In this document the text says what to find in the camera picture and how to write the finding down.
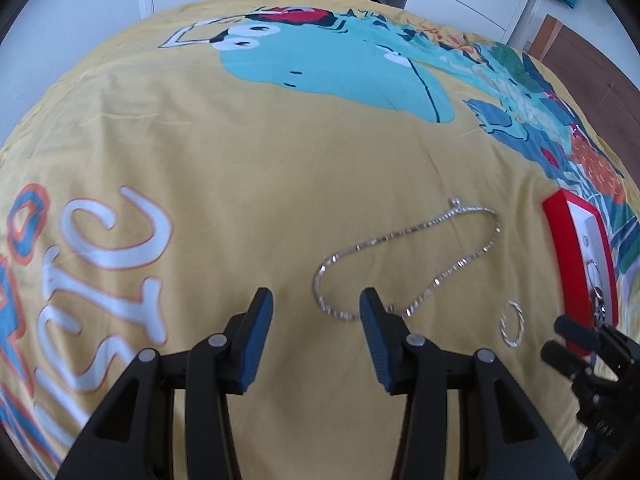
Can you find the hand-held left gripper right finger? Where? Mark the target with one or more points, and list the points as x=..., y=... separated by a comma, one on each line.
x=375, y=340

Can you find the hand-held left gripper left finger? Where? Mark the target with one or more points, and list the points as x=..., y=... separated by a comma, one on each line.
x=255, y=340

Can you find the yellow printed blanket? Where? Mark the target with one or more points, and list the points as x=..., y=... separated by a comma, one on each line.
x=250, y=160

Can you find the red jewelry box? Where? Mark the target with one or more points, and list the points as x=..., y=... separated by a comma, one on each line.
x=562, y=240

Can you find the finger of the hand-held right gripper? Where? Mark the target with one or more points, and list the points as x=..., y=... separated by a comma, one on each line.
x=575, y=330
x=562, y=357

